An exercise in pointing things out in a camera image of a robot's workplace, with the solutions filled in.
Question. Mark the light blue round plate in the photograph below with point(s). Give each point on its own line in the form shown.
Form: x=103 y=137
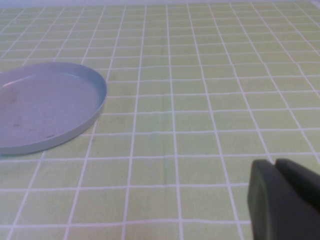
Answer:
x=50 y=107

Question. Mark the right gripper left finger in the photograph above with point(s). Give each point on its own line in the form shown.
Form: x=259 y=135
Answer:
x=275 y=212

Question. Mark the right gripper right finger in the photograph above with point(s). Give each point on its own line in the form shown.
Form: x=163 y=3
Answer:
x=302 y=182

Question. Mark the green checkered tablecloth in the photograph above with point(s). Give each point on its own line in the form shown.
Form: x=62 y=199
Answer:
x=200 y=100

